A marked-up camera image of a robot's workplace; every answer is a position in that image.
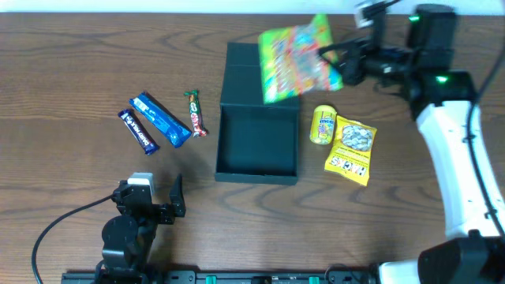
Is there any green Haribo gummy bag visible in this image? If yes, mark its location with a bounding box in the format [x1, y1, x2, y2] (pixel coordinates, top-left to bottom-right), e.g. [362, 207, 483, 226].
[258, 14, 343, 104]

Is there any blue Oreo cookie pack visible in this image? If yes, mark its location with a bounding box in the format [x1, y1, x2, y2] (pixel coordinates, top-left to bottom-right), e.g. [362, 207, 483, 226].
[129, 92, 192, 148]

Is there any yellow Mentos gum bottle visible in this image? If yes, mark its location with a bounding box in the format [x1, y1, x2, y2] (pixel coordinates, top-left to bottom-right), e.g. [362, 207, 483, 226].
[309, 105, 337, 145]

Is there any purple Dairy Milk bar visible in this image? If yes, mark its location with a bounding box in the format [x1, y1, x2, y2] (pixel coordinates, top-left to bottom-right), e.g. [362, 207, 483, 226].
[118, 109, 159, 155]

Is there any yellow Hacks candy bag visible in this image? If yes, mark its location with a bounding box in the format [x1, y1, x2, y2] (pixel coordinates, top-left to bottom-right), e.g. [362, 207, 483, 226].
[324, 115, 376, 186]

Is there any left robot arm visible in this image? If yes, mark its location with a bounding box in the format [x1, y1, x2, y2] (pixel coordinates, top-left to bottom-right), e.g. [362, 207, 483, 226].
[95, 173, 186, 283]

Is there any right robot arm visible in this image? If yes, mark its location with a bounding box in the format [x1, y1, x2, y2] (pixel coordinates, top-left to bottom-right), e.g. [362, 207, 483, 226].
[319, 1, 504, 283]

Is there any green red KitKat Milo bar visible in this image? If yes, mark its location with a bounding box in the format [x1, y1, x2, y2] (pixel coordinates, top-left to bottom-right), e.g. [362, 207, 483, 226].
[184, 90, 208, 137]

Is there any dark green open box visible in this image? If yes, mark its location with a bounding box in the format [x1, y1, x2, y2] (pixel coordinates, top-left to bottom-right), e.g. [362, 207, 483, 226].
[215, 43, 300, 185]

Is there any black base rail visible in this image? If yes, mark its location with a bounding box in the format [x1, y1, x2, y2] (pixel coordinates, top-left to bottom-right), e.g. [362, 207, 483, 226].
[61, 270, 378, 284]

